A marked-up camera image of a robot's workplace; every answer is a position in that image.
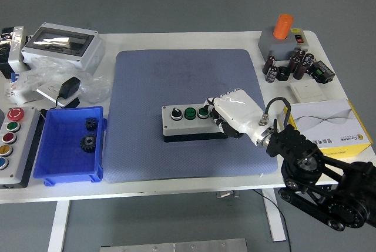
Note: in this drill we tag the white breaker with blue lever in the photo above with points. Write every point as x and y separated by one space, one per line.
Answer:
14 90

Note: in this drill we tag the white wall switch plate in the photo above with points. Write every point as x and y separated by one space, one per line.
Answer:
307 91

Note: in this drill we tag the blue plastic bin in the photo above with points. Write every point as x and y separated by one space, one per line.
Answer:
58 158

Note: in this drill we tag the small black gear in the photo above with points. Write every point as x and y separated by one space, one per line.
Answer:
91 124

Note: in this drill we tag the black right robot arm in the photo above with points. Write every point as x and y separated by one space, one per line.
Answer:
293 143

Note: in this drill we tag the yellow and white cardboard box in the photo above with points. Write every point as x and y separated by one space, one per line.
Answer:
329 120

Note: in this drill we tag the white black four-button box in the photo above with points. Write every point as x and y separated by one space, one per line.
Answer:
182 128

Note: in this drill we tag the dark brown capacitor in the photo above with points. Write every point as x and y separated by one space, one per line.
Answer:
299 53
300 70
271 74
268 64
308 58
293 64

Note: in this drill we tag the metal table bracket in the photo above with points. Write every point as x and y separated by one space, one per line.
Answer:
227 194

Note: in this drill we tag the grey enclosure with clear lid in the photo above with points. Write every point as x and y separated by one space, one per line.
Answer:
88 55

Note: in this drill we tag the orange cylinder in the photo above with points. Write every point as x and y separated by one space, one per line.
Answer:
282 27

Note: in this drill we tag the grey five-button control station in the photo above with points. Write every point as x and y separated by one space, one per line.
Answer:
26 146

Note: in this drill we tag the white table leg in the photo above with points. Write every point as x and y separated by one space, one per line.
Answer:
58 225
276 222

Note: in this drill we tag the black power adapter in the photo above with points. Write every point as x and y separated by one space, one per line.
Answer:
70 87

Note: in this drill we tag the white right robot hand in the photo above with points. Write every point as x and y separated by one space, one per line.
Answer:
238 111

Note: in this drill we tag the clear plastic bag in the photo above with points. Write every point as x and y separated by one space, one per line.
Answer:
94 87

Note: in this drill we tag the grey switch box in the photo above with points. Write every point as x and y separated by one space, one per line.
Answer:
279 47

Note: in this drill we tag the large black gear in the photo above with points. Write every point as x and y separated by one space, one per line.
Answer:
88 142

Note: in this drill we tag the black module with green terminal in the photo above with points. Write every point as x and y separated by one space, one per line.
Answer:
321 72

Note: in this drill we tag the white and black device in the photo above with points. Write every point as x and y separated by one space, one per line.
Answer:
16 49

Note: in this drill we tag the white socket plate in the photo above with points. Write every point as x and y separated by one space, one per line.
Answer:
48 90

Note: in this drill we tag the blue-grey table mat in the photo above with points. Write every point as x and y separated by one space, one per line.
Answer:
176 67

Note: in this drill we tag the grey metal plate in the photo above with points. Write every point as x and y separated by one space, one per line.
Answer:
176 246

